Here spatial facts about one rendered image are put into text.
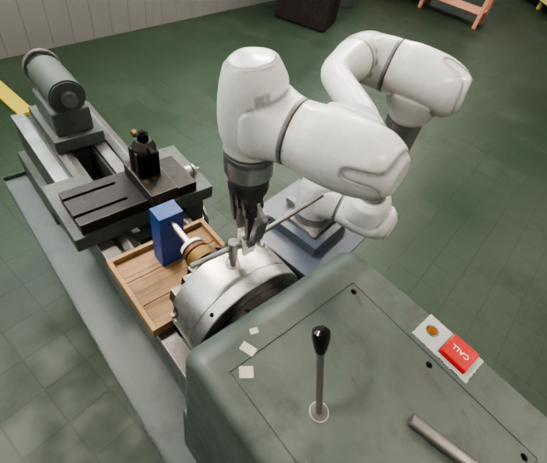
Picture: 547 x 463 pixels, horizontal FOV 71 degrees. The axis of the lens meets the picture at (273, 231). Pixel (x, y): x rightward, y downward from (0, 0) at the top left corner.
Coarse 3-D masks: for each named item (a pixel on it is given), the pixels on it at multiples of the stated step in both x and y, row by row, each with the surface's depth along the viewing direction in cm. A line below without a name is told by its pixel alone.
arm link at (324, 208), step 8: (304, 184) 146; (312, 184) 143; (304, 192) 147; (312, 192) 144; (320, 192) 143; (328, 192) 143; (296, 200) 156; (304, 200) 149; (320, 200) 145; (328, 200) 144; (336, 200) 143; (312, 208) 149; (320, 208) 147; (328, 208) 145; (304, 216) 154; (312, 216) 153; (320, 216) 150; (328, 216) 148
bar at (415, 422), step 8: (416, 416) 67; (408, 424) 67; (416, 424) 66; (424, 424) 66; (424, 432) 66; (432, 432) 66; (432, 440) 65; (440, 440) 65; (448, 440) 65; (440, 448) 65; (448, 448) 64; (456, 448) 64; (456, 456) 64; (464, 456) 64
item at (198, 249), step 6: (198, 240) 106; (186, 246) 105; (192, 246) 104; (198, 246) 104; (204, 246) 104; (210, 246) 106; (186, 252) 104; (192, 252) 103; (198, 252) 103; (204, 252) 103; (210, 252) 103; (186, 258) 105; (192, 258) 102; (198, 258) 101
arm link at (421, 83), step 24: (408, 48) 90; (432, 48) 90; (408, 72) 89; (432, 72) 88; (456, 72) 88; (408, 96) 93; (432, 96) 90; (456, 96) 89; (408, 120) 98; (408, 144) 109; (336, 216) 145; (360, 216) 137; (384, 216) 138
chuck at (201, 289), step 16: (224, 256) 88; (240, 256) 89; (256, 256) 91; (272, 256) 94; (208, 272) 87; (224, 272) 86; (240, 272) 86; (192, 288) 87; (208, 288) 85; (224, 288) 84; (176, 304) 89; (192, 304) 86; (208, 304) 84; (176, 320) 93; (192, 320) 86
